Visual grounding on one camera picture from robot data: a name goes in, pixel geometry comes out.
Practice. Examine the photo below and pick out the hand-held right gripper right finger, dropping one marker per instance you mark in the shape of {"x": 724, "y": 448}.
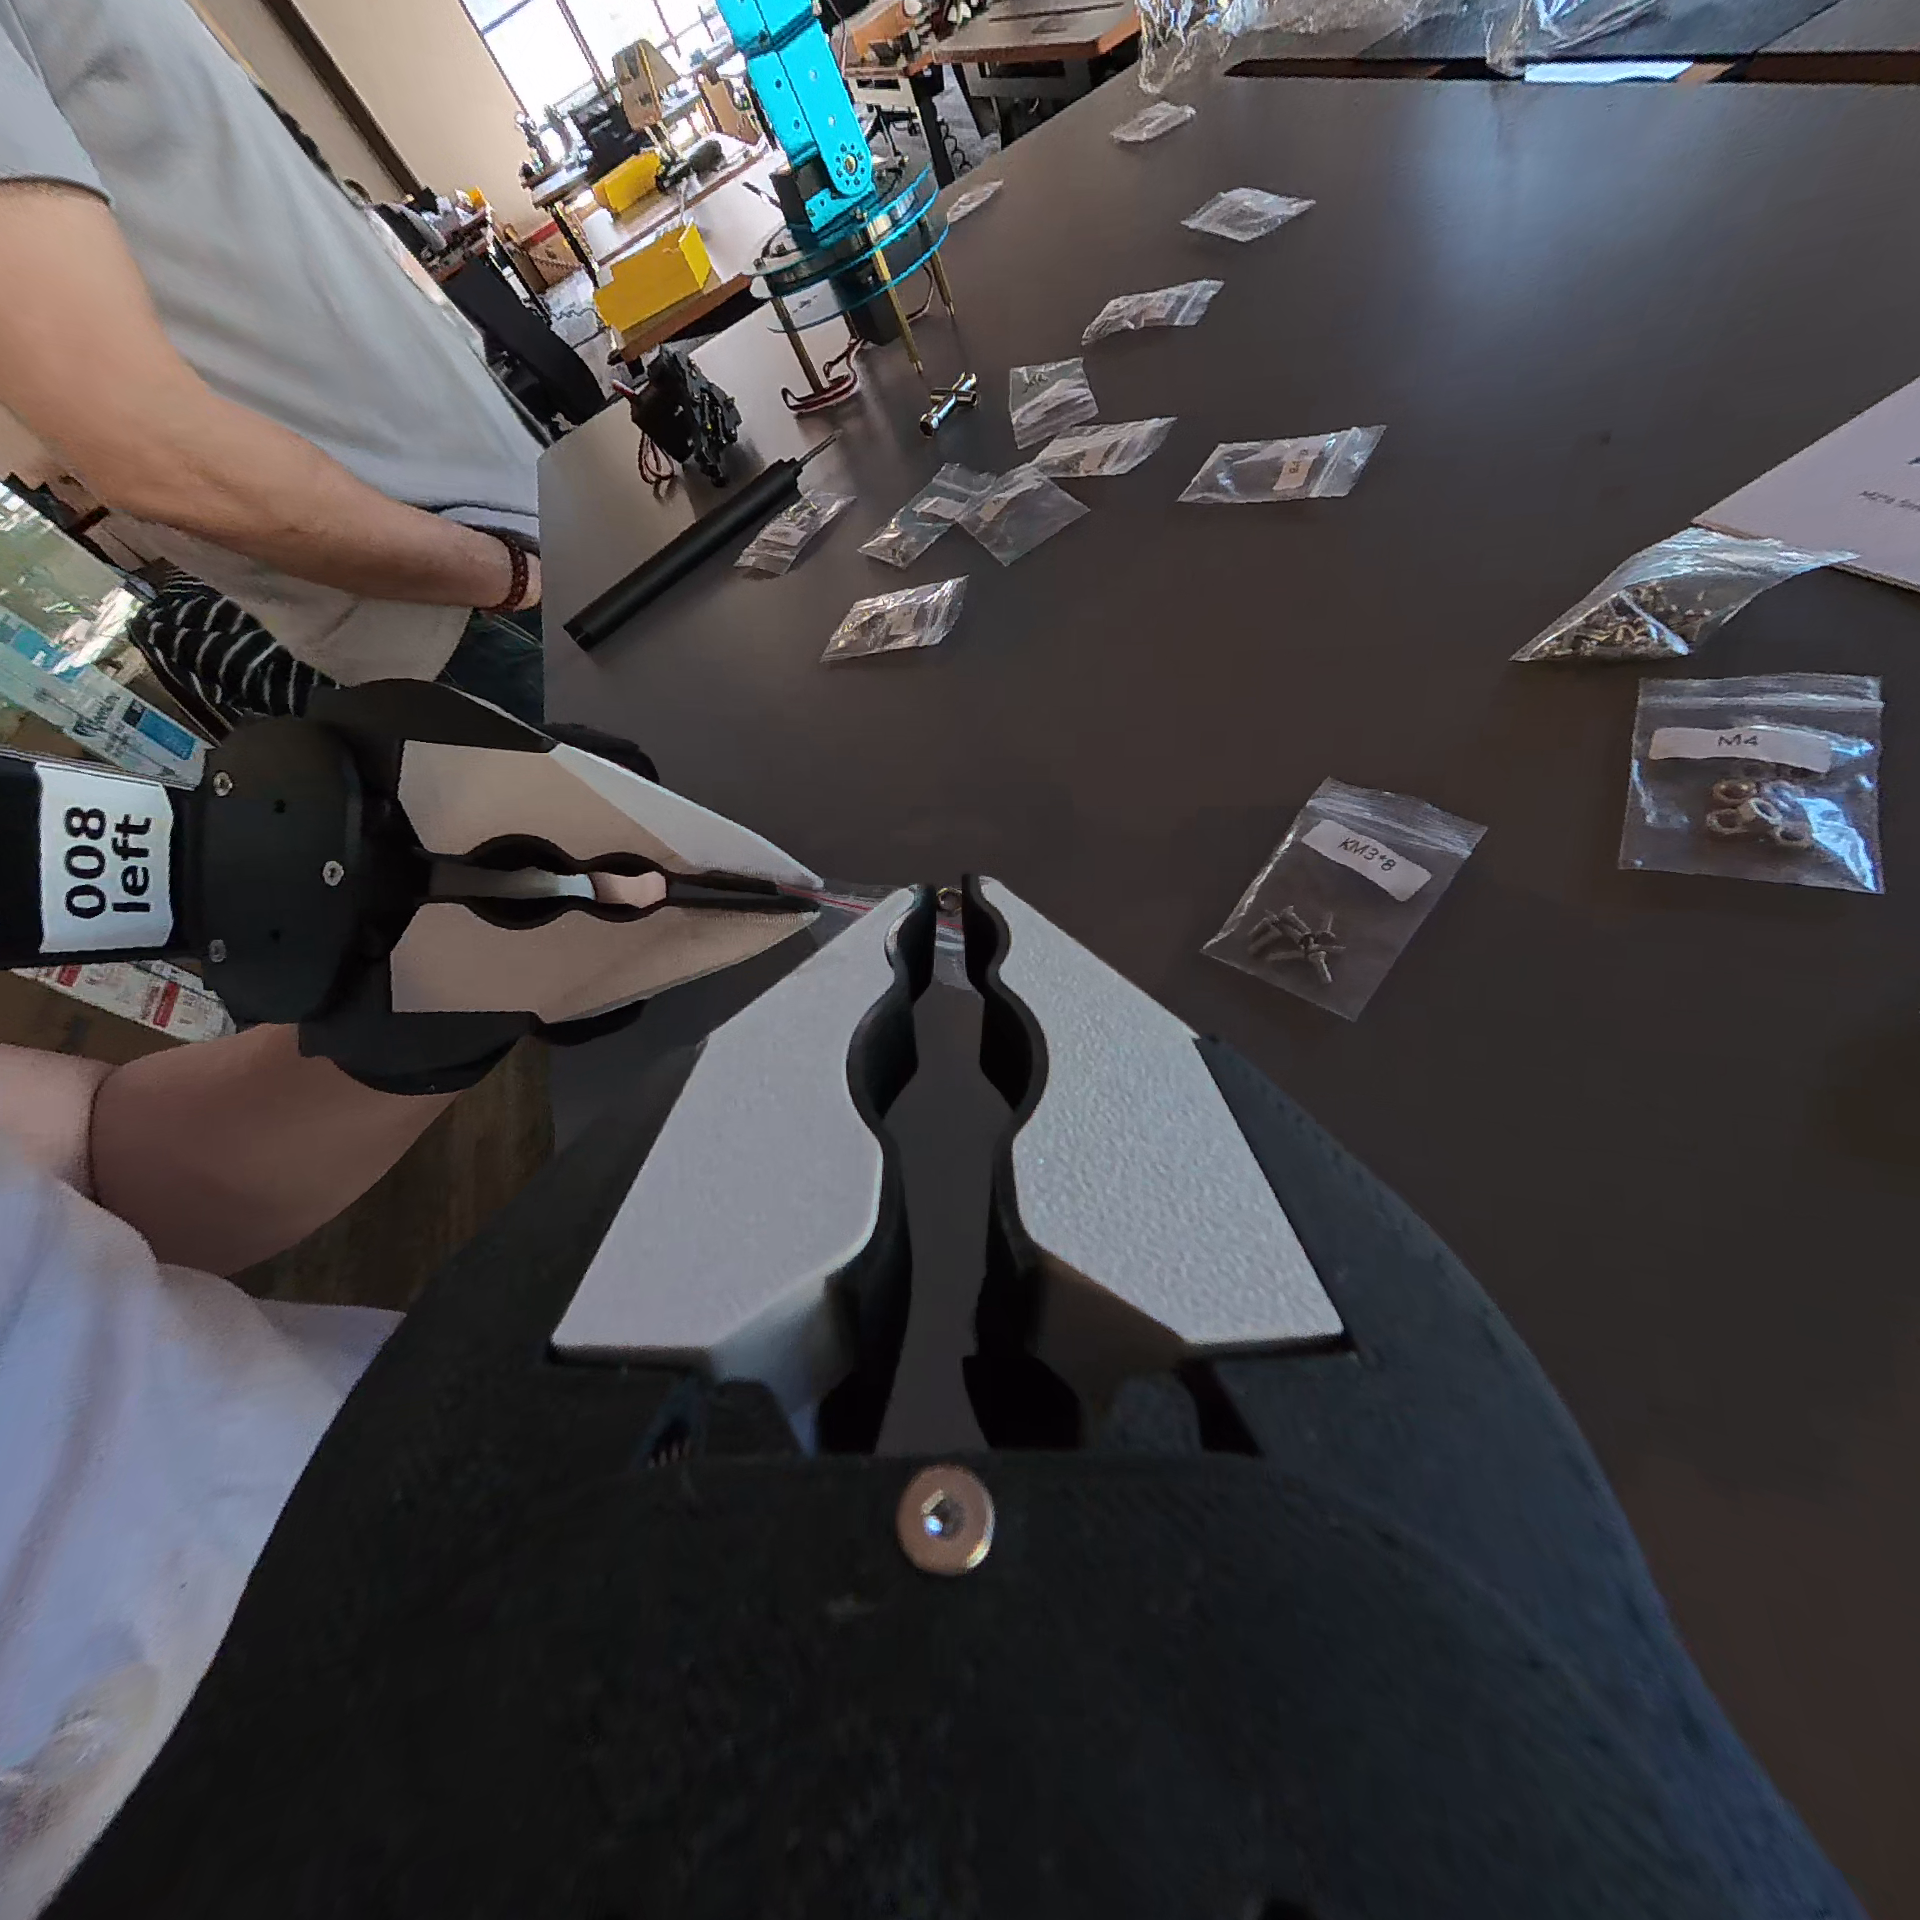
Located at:
{"x": 1172, "y": 1200}

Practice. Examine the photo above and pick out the large bright window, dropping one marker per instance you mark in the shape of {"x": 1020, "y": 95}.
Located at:
{"x": 600, "y": 37}

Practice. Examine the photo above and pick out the small clear zip bag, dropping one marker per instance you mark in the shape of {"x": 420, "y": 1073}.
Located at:
{"x": 864, "y": 901}

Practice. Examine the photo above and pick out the yellow box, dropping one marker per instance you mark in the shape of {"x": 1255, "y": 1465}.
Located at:
{"x": 675, "y": 277}

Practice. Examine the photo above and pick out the teal toy robot arm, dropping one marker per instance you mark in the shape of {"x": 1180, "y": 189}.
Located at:
{"x": 812, "y": 135}

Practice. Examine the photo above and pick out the dark brown desk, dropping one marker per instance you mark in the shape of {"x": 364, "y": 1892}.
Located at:
{"x": 1424, "y": 449}

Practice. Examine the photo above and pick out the black robot claw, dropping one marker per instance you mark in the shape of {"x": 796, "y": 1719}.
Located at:
{"x": 698, "y": 413}

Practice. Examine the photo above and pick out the black screwdriver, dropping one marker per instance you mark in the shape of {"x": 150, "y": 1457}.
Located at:
{"x": 675, "y": 562}

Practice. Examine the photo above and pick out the person's left forearm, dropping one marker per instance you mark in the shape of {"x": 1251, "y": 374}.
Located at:
{"x": 223, "y": 1138}

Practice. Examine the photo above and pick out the printed instruction sheet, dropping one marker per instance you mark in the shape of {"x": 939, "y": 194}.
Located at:
{"x": 1847, "y": 493}

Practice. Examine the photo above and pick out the another person's forearm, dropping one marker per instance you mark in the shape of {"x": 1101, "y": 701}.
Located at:
{"x": 300, "y": 508}

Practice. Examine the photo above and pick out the scattered clear screw bags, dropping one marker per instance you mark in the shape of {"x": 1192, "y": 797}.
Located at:
{"x": 1756, "y": 810}

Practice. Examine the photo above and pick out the black white striped cloth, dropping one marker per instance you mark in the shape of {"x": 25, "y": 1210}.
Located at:
{"x": 223, "y": 662}

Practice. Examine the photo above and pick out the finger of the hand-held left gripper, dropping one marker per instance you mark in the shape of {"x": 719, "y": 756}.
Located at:
{"x": 569, "y": 801}
{"x": 569, "y": 960}

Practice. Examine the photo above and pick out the small silver cross wrench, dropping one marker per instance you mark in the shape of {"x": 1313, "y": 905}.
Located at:
{"x": 949, "y": 404}

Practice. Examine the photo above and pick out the person's left hand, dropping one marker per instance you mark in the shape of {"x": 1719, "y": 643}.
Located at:
{"x": 630, "y": 892}

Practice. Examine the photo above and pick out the large clear plastic bag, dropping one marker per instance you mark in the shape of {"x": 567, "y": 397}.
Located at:
{"x": 1293, "y": 37}
{"x": 1567, "y": 33}

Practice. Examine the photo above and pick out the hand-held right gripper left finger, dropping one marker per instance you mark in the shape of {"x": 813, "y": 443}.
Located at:
{"x": 720, "y": 1200}

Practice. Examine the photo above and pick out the person's white shirt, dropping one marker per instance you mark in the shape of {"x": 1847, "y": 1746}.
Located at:
{"x": 119, "y": 1500}

